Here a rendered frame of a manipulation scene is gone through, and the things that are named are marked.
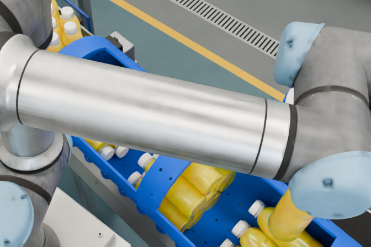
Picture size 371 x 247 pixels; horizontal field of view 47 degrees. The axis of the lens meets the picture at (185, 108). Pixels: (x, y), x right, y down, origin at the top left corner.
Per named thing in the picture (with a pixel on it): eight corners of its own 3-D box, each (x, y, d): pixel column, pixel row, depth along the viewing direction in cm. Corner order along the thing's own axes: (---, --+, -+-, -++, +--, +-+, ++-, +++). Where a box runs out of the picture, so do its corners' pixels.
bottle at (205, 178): (224, 171, 102) (170, 125, 108) (205, 192, 100) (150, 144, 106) (223, 180, 108) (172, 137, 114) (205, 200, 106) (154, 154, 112)
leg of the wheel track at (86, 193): (93, 231, 210) (78, 176, 158) (85, 223, 212) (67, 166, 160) (102, 223, 212) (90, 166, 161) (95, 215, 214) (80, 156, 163)
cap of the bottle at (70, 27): (77, 24, 140) (76, 20, 139) (77, 33, 138) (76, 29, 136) (64, 25, 139) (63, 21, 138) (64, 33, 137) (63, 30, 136)
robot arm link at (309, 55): (286, 75, 42) (400, 95, 41) (289, 3, 48) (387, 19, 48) (268, 122, 48) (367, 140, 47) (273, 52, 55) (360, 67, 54)
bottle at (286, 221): (297, 248, 85) (333, 206, 72) (263, 235, 86) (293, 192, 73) (301, 218, 90) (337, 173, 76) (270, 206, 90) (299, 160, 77)
